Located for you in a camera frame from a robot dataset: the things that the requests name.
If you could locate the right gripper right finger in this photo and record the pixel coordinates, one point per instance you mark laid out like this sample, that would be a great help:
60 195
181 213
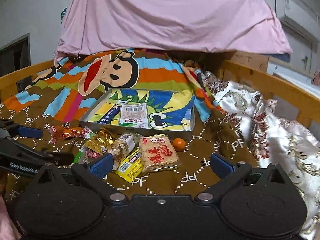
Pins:
231 176

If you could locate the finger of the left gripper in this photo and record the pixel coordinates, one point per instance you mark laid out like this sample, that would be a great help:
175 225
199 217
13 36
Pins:
30 132

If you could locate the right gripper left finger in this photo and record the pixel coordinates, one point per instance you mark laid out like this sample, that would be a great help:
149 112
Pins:
91 176

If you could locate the green sausage stick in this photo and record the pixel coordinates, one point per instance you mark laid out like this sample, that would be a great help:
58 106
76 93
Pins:
85 155

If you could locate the clear nut bar packet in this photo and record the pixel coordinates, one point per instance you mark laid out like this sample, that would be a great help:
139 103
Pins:
122 147

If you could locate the yellow snack bar packet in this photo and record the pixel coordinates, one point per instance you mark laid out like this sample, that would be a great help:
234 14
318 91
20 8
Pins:
130 167

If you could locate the blue long snack packet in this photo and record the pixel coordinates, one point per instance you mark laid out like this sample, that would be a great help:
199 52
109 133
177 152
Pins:
110 114

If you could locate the red label rice cracker pack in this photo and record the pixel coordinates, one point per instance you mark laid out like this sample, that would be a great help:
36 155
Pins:
158 154

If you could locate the white green rice pouch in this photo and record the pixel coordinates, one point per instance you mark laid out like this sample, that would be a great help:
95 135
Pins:
134 116

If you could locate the gold foil snack pouch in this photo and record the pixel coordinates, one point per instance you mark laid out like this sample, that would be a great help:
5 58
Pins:
99 143

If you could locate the orange pink candy wrapper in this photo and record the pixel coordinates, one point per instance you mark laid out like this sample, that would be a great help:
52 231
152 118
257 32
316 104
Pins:
59 133

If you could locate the brown monkey cartoon blanket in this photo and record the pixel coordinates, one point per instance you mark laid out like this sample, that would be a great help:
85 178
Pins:
55 100

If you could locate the white floral satin quilt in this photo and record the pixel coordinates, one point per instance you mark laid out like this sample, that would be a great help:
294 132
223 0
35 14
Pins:
272 139

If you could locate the small orange mandarin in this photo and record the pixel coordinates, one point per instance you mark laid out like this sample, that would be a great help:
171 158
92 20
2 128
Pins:
179 144

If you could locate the grey tray with dinosaur drawing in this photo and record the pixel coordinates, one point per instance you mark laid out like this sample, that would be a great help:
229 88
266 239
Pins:
167 110

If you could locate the white cabinet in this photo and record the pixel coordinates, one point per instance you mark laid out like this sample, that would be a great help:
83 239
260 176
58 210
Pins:
284 70

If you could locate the pink draped sheet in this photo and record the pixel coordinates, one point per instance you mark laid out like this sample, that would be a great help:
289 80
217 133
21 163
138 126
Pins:
210 26

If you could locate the dark window frame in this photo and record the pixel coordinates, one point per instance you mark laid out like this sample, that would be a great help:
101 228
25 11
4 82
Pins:
15 55

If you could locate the white wall air conditioner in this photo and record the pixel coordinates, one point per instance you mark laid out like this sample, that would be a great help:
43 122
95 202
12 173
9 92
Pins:
294 17

